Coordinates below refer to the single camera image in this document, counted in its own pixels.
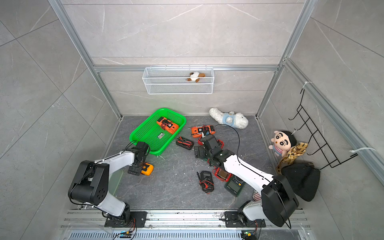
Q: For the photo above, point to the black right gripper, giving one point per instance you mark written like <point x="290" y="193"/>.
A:
<point x="201" y="150"/>

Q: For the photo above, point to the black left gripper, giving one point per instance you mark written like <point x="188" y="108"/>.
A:
<point x="135" y="170"/>

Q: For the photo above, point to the yellow multimeter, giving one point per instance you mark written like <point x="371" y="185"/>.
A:
<point x="147" y="169"/>

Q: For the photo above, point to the green plastic basket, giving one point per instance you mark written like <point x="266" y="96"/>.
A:
<point x="148" y="130"/>

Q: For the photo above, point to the small black multimeter red leads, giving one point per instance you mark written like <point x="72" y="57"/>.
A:
<point x="206" y="181"/>

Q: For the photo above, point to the orange multimeter with black leads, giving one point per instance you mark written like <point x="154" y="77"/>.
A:
<point x="167" y="125"/>

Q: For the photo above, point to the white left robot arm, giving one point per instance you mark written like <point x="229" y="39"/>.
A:
<point x="90" y="185"/>

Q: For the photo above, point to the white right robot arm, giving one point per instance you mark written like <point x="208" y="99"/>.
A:
<point x="278" y="200"/>

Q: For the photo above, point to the red multimeter with leads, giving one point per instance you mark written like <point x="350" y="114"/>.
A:
<point x="220" y="143"/>

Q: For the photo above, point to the orange multimeter back side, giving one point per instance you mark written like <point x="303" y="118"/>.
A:
<point x="202" y="131"/>

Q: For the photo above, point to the red multimeter brown screen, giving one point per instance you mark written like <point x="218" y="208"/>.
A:
<point x="221" y="174"/>

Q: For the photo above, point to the green multimeter grey screen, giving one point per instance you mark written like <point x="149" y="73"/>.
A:
<point x="235" y="185"/>

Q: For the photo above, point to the white plush dog blue shirt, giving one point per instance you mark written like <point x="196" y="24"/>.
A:
<point x="232" y="119"/>

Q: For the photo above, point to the newspaper flag print pouch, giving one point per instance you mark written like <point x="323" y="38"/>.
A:
<point x="256" y="196"/>

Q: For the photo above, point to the cartoon boy plush doll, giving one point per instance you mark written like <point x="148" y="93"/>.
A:
<point x="282" y="142"/>

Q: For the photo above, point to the small brown white plush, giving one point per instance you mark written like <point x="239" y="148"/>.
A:
<point x="195" y="77"/>

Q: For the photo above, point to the leopard print cloth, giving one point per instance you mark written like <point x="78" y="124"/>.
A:
<point x="295" y="152"/>

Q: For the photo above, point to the black fabric bag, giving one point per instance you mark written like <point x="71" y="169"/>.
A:
<point x="304" y="179"/>

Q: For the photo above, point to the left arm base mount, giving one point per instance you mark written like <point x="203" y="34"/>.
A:
<point x="127" y="219"/>

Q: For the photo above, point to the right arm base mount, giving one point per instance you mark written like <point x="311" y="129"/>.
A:
<point x="248" y="215"/>

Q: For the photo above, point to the black wire wall rack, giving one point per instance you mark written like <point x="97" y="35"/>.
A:
<point x="317" y="139"/>

